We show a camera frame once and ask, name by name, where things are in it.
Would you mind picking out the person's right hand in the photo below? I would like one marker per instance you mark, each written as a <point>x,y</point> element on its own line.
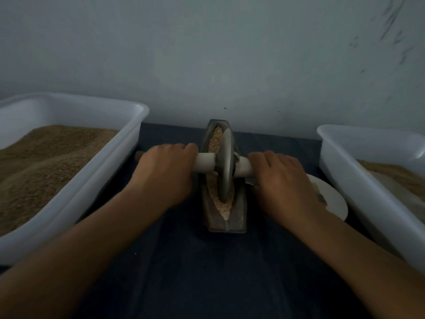
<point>284,189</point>

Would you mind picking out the person's left hand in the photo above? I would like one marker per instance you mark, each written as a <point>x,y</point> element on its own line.
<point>163,172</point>

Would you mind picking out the white round plate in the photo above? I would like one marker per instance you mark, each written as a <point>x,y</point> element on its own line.
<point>333,197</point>

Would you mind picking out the white plastic scoop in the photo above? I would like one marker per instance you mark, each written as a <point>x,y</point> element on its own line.
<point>405,192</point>

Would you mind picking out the person's right forearm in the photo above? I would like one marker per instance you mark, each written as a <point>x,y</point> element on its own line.
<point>365,269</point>

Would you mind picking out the boat-shaped metal grinding trough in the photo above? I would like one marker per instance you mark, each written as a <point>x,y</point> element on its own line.
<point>224,222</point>

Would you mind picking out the white plastic tub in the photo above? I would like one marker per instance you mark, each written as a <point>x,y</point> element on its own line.
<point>368,199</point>
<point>103,169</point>

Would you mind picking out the person's left forearm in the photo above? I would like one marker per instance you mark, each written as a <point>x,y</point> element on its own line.
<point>63,269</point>

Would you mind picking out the large brown grain heap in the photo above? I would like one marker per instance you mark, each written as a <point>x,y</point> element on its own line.
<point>36,169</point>
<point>397,172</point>

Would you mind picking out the dark blue table cloth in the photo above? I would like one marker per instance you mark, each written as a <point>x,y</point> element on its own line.
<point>212,292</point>

